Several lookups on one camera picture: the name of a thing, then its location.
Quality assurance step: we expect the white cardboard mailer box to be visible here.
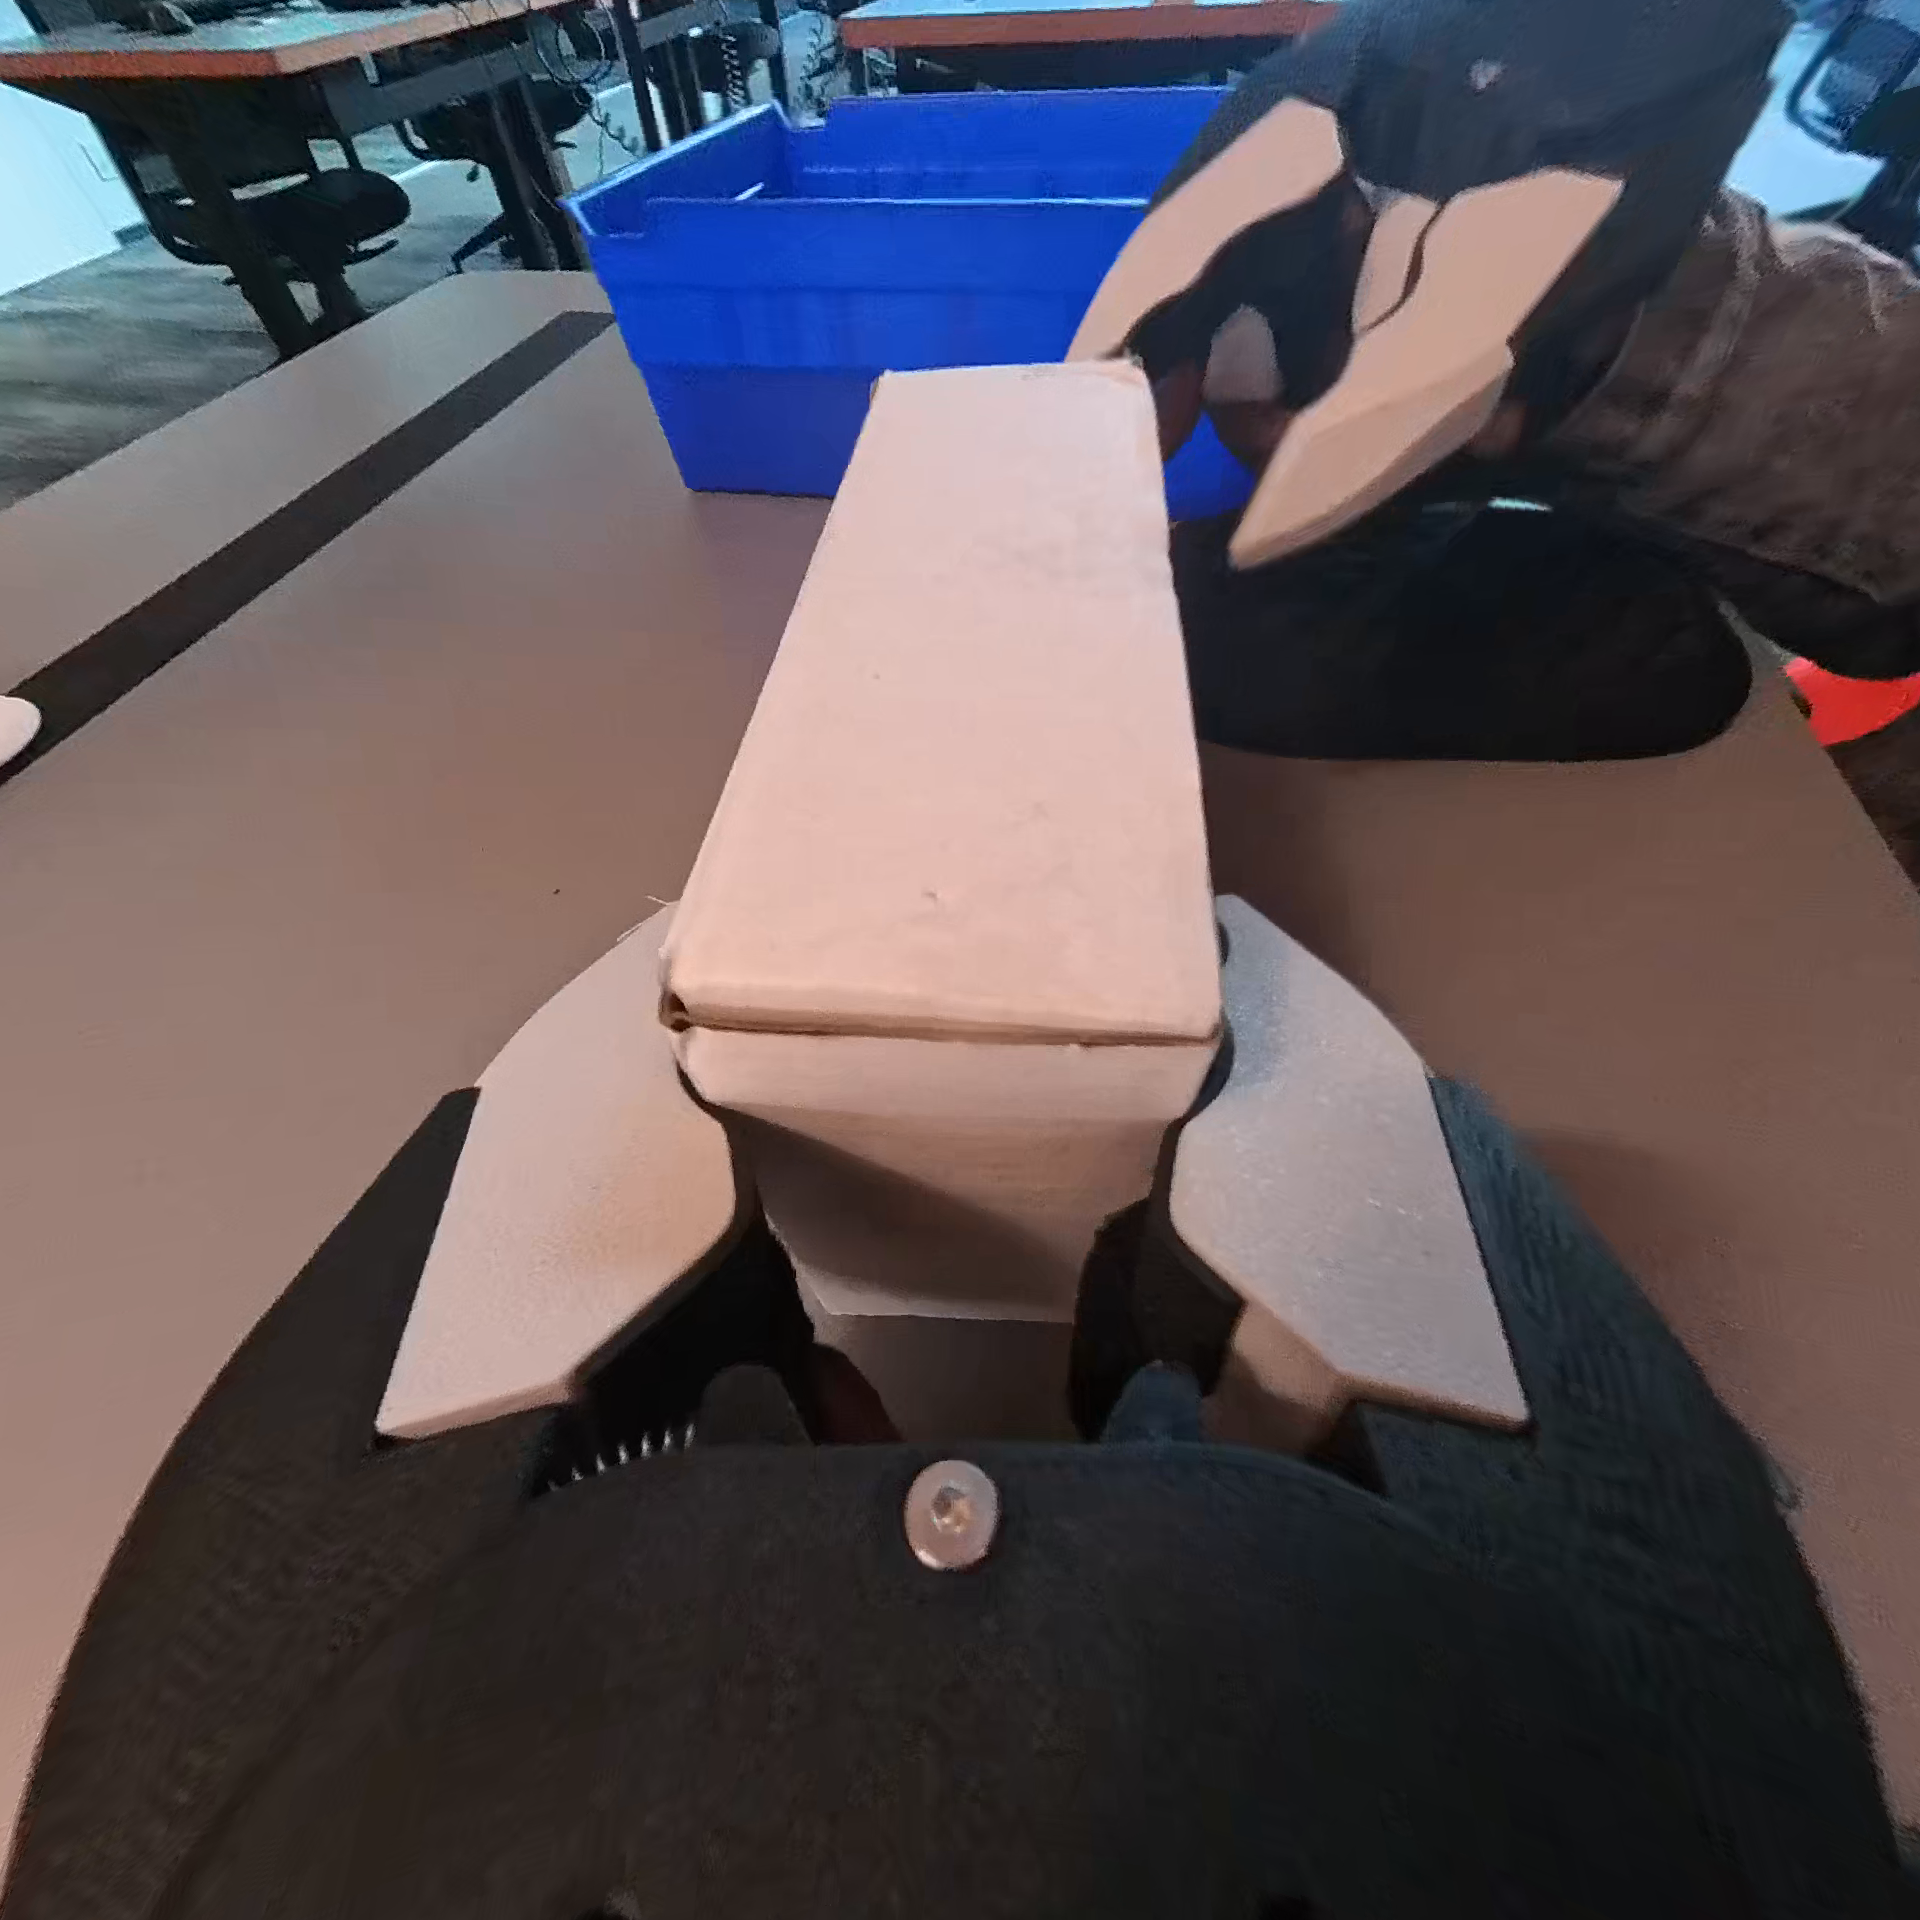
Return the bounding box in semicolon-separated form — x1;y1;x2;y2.
656;358;1228;1445

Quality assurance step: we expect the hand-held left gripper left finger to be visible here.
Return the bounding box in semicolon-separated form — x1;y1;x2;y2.
372;921;755;1442

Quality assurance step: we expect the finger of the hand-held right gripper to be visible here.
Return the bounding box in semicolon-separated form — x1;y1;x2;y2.
1226;169;1632;576
1066;98;1356;365

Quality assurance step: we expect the orange traffic cone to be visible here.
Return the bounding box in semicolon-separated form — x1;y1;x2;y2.
1781;658;1920;753

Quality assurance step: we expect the blue plastic bin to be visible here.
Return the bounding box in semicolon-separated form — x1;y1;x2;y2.
560;84;1264;521

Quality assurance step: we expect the wood-topped office desk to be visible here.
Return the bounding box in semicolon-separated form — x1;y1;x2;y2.
0;0;601;361

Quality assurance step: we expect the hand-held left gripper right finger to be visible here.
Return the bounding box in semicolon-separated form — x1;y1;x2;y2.
1167;893;1532;1454

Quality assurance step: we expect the grey desk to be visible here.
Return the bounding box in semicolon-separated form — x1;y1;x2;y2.
0;270;1920;1601

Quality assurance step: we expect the black office chair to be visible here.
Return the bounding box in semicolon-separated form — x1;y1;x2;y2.
113;149;417;324

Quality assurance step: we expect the person's right forearm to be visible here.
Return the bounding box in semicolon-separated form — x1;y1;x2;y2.
1500;187;1920;681

